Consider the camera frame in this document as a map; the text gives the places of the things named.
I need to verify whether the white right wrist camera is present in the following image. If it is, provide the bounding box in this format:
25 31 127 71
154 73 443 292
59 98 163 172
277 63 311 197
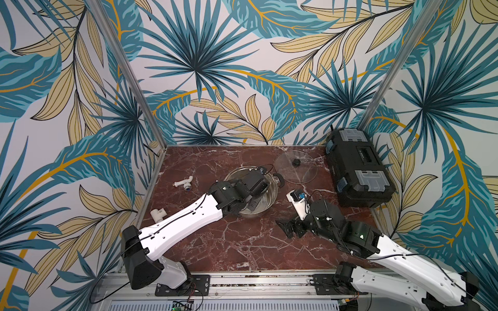
286 189 309 220

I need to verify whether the white plastic water tap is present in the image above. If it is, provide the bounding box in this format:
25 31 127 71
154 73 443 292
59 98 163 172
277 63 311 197
173 176 193 191

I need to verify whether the aluminium left corner post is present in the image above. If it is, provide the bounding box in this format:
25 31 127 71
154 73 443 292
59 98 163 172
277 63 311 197
87 0 167 150

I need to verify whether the aluminium corner post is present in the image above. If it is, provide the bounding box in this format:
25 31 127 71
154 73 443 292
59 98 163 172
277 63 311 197
87 0 167 150
357 0 443 131

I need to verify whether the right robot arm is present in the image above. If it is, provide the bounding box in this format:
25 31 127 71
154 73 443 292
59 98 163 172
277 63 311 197
277 191 481 310

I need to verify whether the glass pot lid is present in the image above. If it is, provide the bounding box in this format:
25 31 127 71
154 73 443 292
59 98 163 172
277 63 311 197
274 150 318 185

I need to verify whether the white pipe tee fitting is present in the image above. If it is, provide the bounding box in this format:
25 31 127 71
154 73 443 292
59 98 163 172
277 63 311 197
150 209 167 224

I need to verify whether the aluminium right corner post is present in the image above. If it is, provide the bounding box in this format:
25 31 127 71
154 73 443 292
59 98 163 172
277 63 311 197
357 0 443 131

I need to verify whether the black plastic toolbox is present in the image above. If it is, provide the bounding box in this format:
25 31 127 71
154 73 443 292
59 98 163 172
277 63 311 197
326 128 396 208

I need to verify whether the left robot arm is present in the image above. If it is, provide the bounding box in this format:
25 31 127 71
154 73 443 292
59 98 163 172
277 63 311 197
121 167 269 290

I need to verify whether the stainless steel pot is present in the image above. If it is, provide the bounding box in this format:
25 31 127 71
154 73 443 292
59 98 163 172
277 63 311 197
224 166 285 218

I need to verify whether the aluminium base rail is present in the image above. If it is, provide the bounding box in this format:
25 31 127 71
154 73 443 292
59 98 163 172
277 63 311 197
91 270 418 310

